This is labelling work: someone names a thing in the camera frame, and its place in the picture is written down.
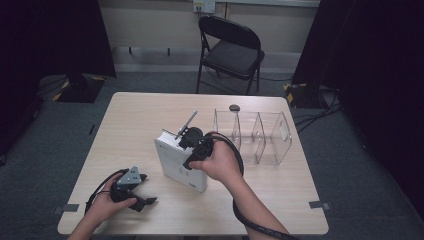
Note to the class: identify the dark round disc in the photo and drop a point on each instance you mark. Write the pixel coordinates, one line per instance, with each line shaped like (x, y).
(234, 108)

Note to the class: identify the black folding chair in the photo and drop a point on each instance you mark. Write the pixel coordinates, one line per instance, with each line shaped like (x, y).
(233, 53)

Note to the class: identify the person's left hand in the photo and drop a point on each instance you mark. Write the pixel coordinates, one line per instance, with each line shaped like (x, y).
(106, 206)

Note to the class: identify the grey tape strip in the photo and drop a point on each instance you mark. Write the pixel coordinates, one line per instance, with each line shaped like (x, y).
(319, 205)
(66, 208)

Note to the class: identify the person's right hand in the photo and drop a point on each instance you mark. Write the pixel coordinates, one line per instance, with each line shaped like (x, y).
(220, 163)

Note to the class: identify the white book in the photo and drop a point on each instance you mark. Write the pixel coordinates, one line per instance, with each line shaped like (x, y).
(181, 166)

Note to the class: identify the clear acrylic file holder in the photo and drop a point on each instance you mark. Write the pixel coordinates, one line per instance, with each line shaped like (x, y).
(260, 140)

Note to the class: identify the black stand base yellow tape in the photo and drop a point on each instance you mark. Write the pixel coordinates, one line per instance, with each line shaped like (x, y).
(301, 95)
(81, 89)

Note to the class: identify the dark curtain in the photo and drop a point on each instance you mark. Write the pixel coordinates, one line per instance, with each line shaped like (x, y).
(43, 50)
(376, 83)

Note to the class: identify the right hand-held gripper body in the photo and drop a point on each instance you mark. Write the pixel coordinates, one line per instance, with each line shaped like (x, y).
(196, 143)

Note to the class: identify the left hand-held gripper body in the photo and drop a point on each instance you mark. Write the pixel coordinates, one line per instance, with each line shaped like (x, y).
(128, 181)

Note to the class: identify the white wall outlet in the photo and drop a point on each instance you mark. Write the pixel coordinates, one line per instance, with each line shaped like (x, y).
(204, 6)

